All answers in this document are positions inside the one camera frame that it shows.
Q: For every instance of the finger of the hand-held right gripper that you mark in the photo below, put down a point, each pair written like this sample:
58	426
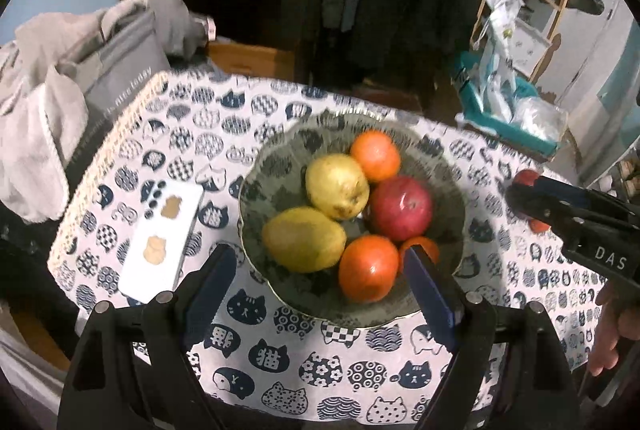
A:
530	205
600	201

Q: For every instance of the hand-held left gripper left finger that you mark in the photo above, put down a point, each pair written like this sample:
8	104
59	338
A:
215	285

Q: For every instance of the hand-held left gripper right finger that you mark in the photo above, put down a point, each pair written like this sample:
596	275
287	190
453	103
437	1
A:
430	290

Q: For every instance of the pinkish red round fruit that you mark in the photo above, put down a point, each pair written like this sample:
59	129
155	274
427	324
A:
525	177

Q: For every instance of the orange tangerine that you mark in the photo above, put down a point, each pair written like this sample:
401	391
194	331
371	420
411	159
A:
367	270
417	241
375	157

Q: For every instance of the dark red apple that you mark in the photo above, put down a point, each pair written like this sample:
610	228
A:
400	210

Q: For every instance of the yellow pear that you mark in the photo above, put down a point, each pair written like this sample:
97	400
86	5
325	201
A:
335	185

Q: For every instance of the scalloped glass bowl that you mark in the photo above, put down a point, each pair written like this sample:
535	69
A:
300	145

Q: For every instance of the person's right hand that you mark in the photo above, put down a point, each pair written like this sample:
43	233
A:
615	325

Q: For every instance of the clear plastic bag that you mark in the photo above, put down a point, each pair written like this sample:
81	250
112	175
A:
540	120

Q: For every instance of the cat print tablecloth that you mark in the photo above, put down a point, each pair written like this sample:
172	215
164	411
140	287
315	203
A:
280	350

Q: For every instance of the teal basket with packets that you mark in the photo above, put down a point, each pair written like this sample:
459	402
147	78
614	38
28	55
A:
472	100

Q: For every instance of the white printed plastic bags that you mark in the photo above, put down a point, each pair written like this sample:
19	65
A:
495	60

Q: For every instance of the white printed box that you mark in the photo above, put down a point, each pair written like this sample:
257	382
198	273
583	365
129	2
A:
530	45

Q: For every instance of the wooden drawer unit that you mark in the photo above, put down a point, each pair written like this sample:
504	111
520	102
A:
250	60

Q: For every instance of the grey fabric bag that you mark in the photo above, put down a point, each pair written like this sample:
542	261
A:
115	80

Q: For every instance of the grey garment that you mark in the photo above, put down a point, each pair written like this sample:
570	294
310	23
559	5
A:
170	20

